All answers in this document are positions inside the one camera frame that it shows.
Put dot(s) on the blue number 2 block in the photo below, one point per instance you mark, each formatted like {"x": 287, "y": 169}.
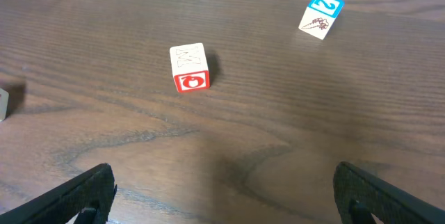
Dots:
{"x": 319, "y": 17}

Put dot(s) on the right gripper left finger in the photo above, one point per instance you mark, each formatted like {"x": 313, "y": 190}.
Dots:
{"x": 88, "y": 198}

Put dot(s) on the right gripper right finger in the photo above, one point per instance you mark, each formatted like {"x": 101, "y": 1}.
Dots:
{"x": 361, "y": 197}

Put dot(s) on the blue top block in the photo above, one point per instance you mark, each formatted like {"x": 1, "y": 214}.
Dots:
{"x": 3, "y": 104}

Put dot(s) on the white M letter block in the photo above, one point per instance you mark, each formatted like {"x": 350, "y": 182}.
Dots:
{"x": 190, "y": 69}

